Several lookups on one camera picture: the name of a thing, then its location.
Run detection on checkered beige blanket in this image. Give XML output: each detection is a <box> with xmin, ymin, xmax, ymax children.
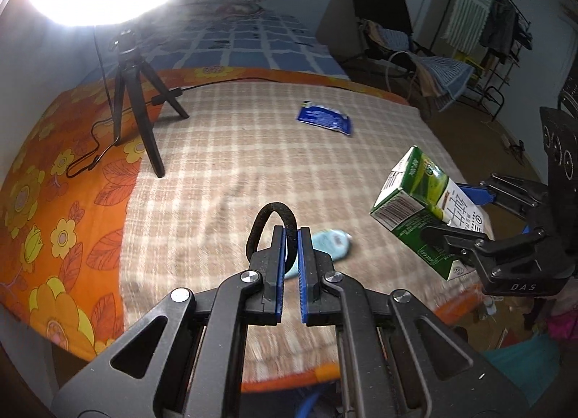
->
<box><xmin>117</xmin><ymin>79</ymin><xmax>496</xmax><ymax>385</ymax></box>

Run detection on black tripod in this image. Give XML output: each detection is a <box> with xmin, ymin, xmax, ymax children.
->
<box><xmin>111</xmin><ymin>29</ymin><xmax>189</xmax><ymax>178</ymax></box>

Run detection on teal trousers leg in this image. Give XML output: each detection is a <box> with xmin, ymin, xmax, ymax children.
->
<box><xmin>482</xmin><ymin>334</ymin><xmax>560</xmax><ymax>406</ymax></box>

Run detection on black tripod cable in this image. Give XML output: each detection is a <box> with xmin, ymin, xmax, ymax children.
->
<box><xmin>64</xmin><ymin>27</ymin><xmax>184</xmax><ymax>180</ymax></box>

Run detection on white cable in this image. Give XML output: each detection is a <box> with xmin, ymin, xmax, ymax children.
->
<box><xmin>385</xmin><ymin>49</ymin><xmax>419</xmax><ymax>101</ymax></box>

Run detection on blue plastic trash basket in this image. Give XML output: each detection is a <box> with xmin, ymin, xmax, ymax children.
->
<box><xmin>295</xmin><ymin>389</ymin><xmax>323</xmax><ymax>418</ymax></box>

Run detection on black folding chair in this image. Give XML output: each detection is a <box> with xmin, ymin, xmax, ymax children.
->
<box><xmin>351</xmin><ymin>0</ymin><xmax>434</xmax><ymax>72</ymax></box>

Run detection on black hair tie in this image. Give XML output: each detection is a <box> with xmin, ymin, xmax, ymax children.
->
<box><xmin>245</xmin><ymin>202</ymin><xmax>299</xmax><ymax>262</ymax></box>

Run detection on striped clothes on chair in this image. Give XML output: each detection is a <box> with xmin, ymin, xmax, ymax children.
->
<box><xmin>361</xmin><ymin>20</ymin><xmax>474</xmax><ymax>112</ymax></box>

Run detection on blue snack wrapper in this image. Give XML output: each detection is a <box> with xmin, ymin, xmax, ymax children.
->
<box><xmin>296</xmin><ymin>101</ymin><xmax>353</xmax><ymax>136</ymax></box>

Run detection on blue checkered mattress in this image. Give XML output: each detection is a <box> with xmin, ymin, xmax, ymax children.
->
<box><xmin>137</xmin><ymin>10</ymin><xmax>349</xmax><ymax>79</ymax></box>

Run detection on orange floral bed sheet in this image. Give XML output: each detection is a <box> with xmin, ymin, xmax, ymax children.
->
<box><xmin>0</xmin><ymin>65</ymin><xmax>480</xmax><ymax>394</ymax></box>

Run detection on white hanging towel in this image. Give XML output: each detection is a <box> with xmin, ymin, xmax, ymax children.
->
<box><xmin>442</xmin><ymin>0</ymin><xmax>493</xmax><ymax>53</ymax></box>

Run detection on light blue packet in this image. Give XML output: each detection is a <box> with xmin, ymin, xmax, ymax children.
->
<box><xmin>284</xmin><ymin>229</ymin><xmax>352</xmax><ymax>280</ymax></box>

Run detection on black clothes rack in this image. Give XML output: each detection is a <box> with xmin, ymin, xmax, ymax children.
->
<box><xmin>431</xmin><ymin>0</ymin><xmax>532</xmax><ymax>122</ymax></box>

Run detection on green white carton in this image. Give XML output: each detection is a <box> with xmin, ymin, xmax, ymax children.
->
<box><xmin>370</xmin><ymin>146</ymin><xmax>489</xmax><ymax>281</ymax></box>

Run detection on dark hanging jacket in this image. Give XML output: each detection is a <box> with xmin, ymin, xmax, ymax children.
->
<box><xmin>479</xmin><ymin>0</ymin><xmax>533</xmax><ymax>56</ymax></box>

